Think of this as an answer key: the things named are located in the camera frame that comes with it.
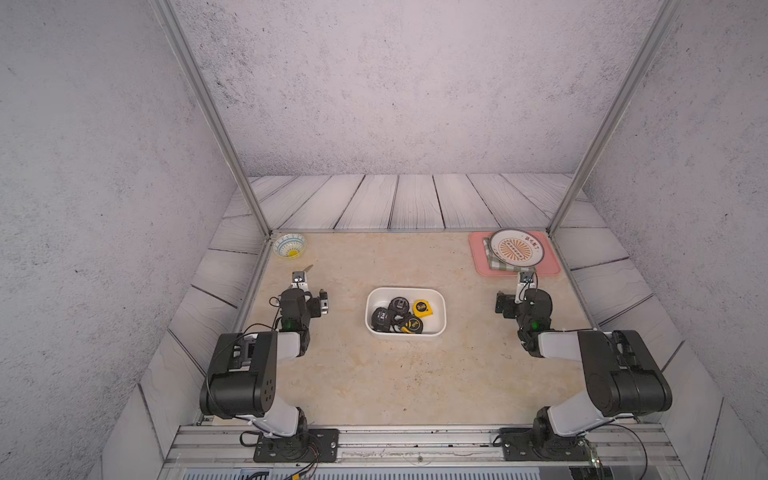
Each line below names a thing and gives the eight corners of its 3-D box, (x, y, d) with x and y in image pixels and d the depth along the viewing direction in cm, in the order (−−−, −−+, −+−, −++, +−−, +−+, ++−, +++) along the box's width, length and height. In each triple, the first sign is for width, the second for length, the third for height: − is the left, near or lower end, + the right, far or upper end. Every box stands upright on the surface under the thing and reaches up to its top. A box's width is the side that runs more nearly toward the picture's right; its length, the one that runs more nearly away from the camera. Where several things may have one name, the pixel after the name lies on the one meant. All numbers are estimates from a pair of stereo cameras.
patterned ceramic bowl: (272, 261, 114) (269, 253, 111) (279, 240, 121) (276, 233, 118) (304, 260, 114) (301, 253, 111) (309, 240, 121) (307, 233, 118)
